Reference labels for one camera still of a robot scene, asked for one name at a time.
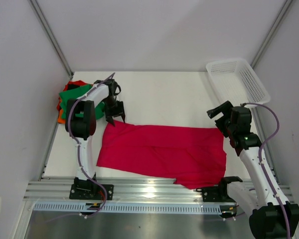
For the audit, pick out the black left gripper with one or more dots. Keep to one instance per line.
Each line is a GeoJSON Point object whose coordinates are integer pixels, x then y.
{"type": "Point", "coordinates": [119, 111]}

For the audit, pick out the right aluminium corner post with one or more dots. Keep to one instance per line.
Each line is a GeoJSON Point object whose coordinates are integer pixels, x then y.
{"type": "Point", "coordinates": [282, 14]}

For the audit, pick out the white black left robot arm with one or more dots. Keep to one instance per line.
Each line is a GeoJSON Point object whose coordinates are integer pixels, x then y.
{"type": "Point", "coordinates": [81, 125]}

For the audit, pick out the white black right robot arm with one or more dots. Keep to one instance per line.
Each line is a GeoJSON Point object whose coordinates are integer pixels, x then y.
{"type": "Point", "coordinates": [271, 214]}

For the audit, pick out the left aluminium corner post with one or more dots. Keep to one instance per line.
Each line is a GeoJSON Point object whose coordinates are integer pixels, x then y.
{"type": "Point", "coordinates": [42, 19]}

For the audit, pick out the red folded t shirt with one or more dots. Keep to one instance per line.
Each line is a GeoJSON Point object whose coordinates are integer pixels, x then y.
{"type": "Point", "coordinates": [72, 90]}

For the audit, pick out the green folded t shirt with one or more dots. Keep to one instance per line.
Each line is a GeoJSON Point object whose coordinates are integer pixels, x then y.
{"type": "Point", "coordinates": [71, 91]}

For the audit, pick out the aluminium corner post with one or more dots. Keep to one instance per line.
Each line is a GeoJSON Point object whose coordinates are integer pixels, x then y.
{"type": "Point", "coordinates": [282, 14]}
{"type": "Point", "coordinates": [42, 19]}

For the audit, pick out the white slotted cable duct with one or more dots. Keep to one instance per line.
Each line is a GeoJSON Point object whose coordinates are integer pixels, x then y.
{"type": "Point", "coordinates": [129, 208]}

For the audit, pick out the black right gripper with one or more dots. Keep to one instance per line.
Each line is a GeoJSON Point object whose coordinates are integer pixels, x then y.
{"type": "Point", "coordinates": [222, 122]}

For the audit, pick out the white plastic basket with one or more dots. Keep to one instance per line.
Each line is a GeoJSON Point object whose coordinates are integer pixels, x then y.
{"type": "Point", "coordinates": [234, 80]}

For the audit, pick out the aluminium front rail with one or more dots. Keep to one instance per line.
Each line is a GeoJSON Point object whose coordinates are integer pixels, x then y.
{"type": "Point", "coordinates": [126, 190]}

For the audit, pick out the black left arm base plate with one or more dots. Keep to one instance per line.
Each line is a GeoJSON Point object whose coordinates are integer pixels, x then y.
{"type": "Point", "coordinates": [94, 193]}

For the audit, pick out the crimson t shirt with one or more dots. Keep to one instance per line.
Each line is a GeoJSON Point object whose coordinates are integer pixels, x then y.
{"type": "Point", "coordinates": [193, 157]}

